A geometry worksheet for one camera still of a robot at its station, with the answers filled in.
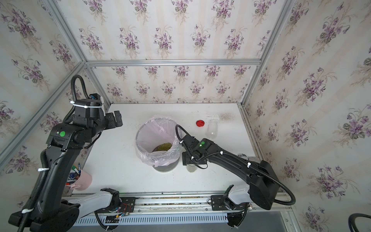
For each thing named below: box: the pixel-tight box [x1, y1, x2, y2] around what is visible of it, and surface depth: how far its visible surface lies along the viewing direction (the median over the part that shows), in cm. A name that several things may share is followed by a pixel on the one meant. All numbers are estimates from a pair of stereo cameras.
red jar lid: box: [195, 119, 205, 128], surface depth 109 cm
